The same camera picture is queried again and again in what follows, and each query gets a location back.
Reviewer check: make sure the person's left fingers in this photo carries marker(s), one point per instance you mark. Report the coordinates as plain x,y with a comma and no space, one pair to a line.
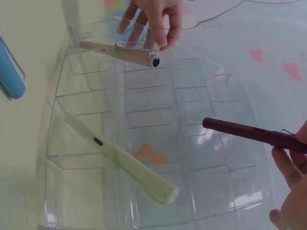
160,31

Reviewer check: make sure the beige pen with clip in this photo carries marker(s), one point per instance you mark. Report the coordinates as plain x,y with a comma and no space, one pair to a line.
129,54

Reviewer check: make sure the light blue pen with clip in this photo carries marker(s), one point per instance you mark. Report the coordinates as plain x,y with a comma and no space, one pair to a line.
9,72

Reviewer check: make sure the light green pen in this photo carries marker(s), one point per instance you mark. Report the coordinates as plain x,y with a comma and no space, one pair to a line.
134,165

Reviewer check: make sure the person's left hand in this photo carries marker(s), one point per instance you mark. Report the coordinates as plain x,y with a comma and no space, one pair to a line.
163,14

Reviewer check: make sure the person's right hand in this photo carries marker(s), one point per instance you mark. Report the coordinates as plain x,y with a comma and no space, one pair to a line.
295,191

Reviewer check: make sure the clear acrylic compartment organizer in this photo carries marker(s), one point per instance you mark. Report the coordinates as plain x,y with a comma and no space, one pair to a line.
153,103

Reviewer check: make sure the maroon pen with clip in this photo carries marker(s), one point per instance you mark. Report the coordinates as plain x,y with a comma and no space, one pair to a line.
239,129

